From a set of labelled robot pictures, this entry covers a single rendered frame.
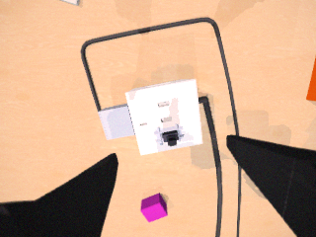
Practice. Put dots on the magenta cube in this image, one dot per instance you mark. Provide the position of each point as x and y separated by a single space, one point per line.
153 208

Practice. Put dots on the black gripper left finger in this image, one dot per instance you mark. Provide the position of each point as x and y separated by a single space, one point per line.
77 208

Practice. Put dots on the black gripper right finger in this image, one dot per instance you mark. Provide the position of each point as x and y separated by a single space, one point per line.
285 175

